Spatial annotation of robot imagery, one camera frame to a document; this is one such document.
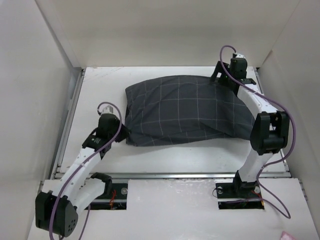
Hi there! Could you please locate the dark grey checked pillowcase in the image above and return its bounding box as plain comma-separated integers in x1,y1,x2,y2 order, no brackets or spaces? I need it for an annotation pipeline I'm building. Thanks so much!
125,75,255,147

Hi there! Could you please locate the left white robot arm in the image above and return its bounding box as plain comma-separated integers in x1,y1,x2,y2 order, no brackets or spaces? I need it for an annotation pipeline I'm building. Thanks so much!
35,112,129,237

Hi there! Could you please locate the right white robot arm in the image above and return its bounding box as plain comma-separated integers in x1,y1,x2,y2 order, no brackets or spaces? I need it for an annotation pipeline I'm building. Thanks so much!
210,53,290,198

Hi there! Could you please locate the pink object in corner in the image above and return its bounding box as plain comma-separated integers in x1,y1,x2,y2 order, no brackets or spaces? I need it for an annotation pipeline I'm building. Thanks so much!
280,231,296,240

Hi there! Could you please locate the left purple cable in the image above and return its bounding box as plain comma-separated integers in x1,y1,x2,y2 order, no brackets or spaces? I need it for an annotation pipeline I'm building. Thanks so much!
48,101,123,240

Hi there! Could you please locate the purple cable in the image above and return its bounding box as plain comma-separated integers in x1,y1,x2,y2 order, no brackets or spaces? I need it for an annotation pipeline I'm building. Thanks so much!
219,44,298,220
48,101,123,240

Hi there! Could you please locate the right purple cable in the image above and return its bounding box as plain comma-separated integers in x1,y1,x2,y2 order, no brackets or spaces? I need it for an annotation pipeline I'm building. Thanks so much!
219,44,298,220

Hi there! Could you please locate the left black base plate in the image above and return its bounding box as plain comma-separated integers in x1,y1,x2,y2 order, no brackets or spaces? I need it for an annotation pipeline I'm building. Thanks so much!
90,183,128,210

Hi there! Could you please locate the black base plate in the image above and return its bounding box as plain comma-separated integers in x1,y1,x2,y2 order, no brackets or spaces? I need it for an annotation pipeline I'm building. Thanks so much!
90,183,128,210
214,182,265,210

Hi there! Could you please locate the aluminium rail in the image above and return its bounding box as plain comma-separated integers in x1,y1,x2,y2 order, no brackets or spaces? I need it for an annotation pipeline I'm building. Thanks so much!
53,171,292,180

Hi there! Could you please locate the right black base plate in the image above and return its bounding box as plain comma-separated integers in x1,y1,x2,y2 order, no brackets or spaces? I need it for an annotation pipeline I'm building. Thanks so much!
214,182,265,210

